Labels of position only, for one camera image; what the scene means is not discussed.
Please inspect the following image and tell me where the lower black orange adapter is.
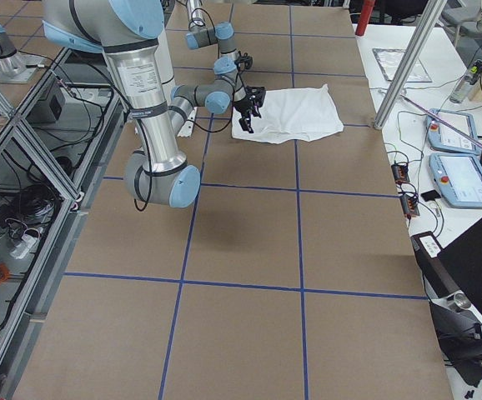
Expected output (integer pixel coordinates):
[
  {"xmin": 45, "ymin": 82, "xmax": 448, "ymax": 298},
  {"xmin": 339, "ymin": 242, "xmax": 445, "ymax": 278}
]
[{"xmin": 399, "ymin": 193, "xmax": 420, "ymax": 219}]

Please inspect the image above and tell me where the blue teach pendant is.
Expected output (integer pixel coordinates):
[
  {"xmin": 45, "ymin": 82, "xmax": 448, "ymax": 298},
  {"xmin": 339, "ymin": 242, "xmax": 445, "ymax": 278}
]
[
  {"xmin": 429, "ymin": 152, "xmax": 482, "ymax": 209},
  {"xmin": 426, "ymin": 108, "xmax": 479, "ymax": 155}
]

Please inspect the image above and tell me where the white long-sleeve printed shirt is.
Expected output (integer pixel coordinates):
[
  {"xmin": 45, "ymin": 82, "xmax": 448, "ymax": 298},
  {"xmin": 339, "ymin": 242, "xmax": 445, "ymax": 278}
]
[{"xmin": 232, "ymin": 84, "xmax": 344, "ymax": 144}]

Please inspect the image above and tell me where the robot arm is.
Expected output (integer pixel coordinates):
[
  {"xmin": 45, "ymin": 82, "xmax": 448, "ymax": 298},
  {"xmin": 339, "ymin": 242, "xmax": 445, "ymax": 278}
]
[
  {"xmin": 43, "ymin": 1, "xmax": 266, "ymax": 208},
  {"xmin": 185, "ymin": 1, "xmax": 254, "ymax": 71}
]

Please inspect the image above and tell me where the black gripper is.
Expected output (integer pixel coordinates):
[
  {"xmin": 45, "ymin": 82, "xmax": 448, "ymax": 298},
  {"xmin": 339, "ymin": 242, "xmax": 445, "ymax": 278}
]
[
  {"xmin": 233, "ymin": 86, "xmax": 266, "ymax": 133},
  {"xmin": 234, "ymin": 52, "xmax": 253, "ymax": 73}
]

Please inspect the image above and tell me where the aluminium frame post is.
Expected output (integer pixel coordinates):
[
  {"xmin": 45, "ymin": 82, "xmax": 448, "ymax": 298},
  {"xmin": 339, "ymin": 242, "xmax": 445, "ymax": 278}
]
[{"xmin": 373, "ymin": 0, "xmax": 447, "ymax": 130}]

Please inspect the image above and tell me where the grabber reacher tool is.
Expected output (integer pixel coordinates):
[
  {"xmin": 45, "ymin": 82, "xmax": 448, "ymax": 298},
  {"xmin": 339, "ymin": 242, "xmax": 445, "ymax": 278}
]
[{"xmin": 377, "ymin": 87, "xmax": 482, "ymax": 184}]

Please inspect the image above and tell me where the black laptop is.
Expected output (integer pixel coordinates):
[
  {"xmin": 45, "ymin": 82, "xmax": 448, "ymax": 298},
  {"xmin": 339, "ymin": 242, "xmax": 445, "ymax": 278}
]
[{"xmin": 410, "ymin": 218, "xmax": 482, "ymax": 315}]

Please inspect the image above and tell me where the upper black orange adapter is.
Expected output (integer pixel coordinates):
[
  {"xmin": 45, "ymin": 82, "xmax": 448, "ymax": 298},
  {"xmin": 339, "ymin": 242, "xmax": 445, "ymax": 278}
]
[{"xmin": 391, "ymin": 163, "xmax": 410, "ymax": 184}]

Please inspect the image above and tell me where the red cylinder bottle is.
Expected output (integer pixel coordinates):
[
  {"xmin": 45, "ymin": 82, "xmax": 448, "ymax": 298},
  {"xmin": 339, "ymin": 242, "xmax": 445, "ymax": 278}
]
[{"xmin": 355, "ymin": 0, "xmax": 376, "ymax": 37}]

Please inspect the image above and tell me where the aluminium extrusion frame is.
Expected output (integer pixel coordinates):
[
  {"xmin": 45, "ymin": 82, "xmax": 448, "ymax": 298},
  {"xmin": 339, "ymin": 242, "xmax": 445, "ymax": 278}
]
[{"xmin": 0, "ymin": 49, "xmax": 125, "ymax": 398}]

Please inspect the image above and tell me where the black orange adapter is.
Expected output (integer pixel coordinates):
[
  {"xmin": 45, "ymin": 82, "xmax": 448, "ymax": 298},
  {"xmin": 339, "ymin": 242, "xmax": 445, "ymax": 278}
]
[
  {"xmin": 399, "ymin": 193, "xmax": 420, "ymax": 219},
  {"xmin": 391, "ymin": 163, "xmax": 410, "ymax": 184}
]

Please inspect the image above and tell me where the grey control box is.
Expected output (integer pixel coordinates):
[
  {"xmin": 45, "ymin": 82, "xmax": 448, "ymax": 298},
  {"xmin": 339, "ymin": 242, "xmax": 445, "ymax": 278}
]
[{"xmin": 27, "ymin": 81, "xmax": 65, "ymax": 123}]

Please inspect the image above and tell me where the upper blue teach pendant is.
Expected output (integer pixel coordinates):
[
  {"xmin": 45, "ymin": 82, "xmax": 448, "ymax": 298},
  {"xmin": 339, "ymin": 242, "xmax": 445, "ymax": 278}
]
[{"xmin": 426, "ymin": 108, "xmax": 479, "ymax": 155}]

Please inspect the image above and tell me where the white power strip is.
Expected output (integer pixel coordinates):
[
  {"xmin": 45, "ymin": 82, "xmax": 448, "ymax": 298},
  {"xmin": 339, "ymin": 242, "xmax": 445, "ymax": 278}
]
[{"xmin": 10, "ymin": 233, "xmax": 39, "ymax": 259}]

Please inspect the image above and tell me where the lower blue teach pendant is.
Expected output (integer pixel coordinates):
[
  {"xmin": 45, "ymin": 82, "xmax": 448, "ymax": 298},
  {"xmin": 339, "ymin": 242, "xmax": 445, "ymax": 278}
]
[{"xmin": 429, "ymin": 152, "xmax": 482, "ymax": 209}]

